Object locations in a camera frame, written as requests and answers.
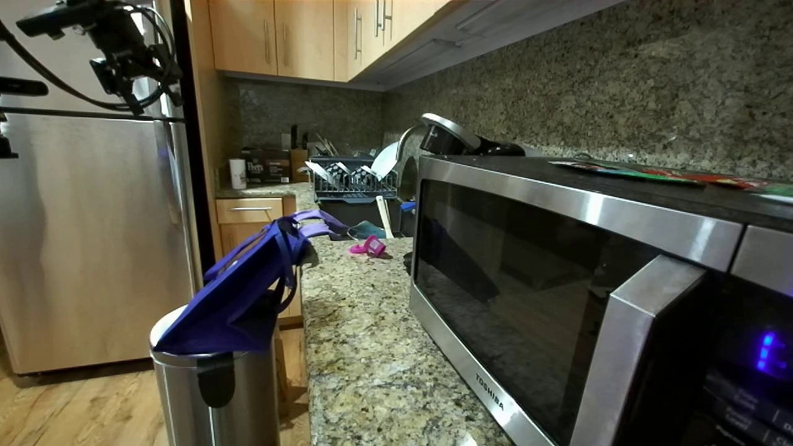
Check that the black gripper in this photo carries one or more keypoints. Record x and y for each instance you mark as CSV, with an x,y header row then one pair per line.
x,y
124,57

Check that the blue fabric tote bag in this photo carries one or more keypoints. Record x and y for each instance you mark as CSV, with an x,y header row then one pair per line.
x,y
240,288

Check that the white cup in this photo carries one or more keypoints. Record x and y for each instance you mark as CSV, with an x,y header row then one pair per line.
x,y
240,173

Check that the light wood lower cabinet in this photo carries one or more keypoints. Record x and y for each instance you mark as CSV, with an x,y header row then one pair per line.
x,y
249,212

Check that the wooden knife block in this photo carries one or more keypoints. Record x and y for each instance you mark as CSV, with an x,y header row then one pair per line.
x,y
298,163

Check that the stainless steel refrigerator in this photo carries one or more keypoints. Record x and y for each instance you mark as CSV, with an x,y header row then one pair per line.
x,y
82,248

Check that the light wood upper cabinets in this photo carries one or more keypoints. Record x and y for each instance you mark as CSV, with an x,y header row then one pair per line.
x,y
313,33

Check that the purple rubber glove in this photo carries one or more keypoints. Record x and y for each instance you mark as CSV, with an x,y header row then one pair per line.
x,y
324,225

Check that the black drain tray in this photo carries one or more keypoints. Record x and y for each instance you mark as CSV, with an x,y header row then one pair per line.
x,y
362,212

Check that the white plate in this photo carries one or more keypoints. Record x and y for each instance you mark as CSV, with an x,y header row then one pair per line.
x,y
385,163

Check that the teal plate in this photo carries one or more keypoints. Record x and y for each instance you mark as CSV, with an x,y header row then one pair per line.
x,y
367,230

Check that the small pink plastic item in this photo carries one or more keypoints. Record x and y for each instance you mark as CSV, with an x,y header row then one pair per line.
x,y
371,247

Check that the stainless steel trash can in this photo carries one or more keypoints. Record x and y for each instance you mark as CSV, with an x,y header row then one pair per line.
x,y
232,404

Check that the stainless steel microwave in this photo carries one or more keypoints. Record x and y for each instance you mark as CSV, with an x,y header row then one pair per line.
x,y
528,273

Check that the colourful papers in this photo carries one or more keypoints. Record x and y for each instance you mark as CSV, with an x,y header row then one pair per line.
x,y
660,175

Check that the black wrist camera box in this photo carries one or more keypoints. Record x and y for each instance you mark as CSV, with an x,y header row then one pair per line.
x,y
62,17

